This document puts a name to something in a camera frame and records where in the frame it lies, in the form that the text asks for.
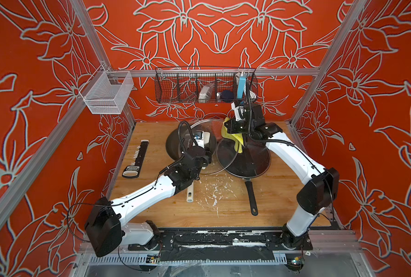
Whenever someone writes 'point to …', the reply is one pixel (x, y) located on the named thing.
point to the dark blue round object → (227, 96)
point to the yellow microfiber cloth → (237, 138)
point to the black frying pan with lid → (254, 161)
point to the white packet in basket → (203, 94)
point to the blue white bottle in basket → (242, 86)
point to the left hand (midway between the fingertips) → (206, 141)
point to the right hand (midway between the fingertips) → (220, 122)
